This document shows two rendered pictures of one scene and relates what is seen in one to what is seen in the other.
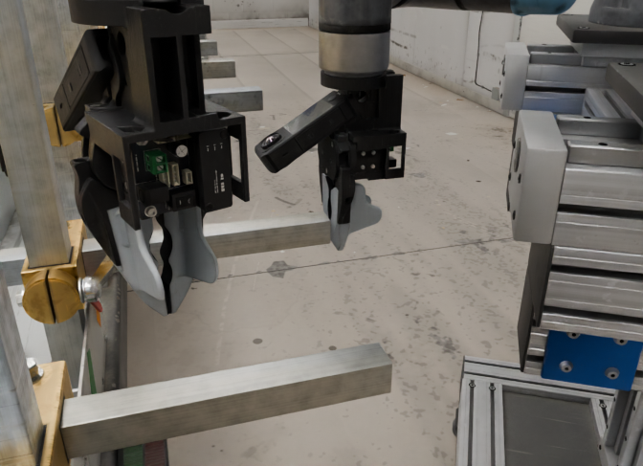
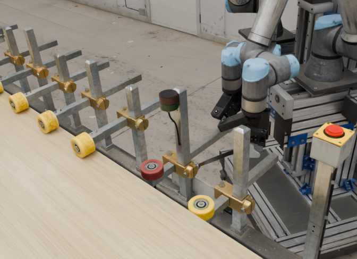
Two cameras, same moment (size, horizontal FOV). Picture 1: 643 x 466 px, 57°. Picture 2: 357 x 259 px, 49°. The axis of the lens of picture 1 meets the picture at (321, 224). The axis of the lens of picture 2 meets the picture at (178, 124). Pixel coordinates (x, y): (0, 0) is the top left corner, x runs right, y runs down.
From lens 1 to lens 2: 110 cm
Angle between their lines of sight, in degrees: 25
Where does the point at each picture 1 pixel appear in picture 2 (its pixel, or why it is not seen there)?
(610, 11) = not seen: hidden behind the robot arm
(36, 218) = (186, 153)
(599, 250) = (300, 116)
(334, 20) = (231, 78)
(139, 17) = (267, 115)
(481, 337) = not seen: hidden behind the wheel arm
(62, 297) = (195, 170)
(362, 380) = (274, 160)
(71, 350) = (189, 184)
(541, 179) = (289, 105)
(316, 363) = (265, 160)
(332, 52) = (230, 85)
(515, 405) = not seen: hidden behind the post
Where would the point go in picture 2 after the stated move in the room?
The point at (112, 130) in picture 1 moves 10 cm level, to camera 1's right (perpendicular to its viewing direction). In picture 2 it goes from (261, 132) to (286, 122)
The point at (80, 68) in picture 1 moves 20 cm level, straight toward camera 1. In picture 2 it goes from (240, 122) to (301, 142)
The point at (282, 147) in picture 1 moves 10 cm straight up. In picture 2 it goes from (222, 113) to (222, 90)
